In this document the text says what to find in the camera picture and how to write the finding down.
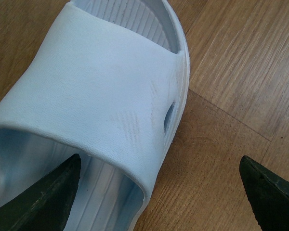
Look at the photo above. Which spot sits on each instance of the right gripper camera black right finger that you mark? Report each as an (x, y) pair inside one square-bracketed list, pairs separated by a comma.
[(267, 193)]

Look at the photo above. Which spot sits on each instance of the light blue slipper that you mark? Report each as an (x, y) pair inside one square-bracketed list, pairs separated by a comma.
[(110, 83)]

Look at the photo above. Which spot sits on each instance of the right gripper camera black left finger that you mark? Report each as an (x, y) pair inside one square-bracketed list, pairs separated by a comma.
[(46, 205)]

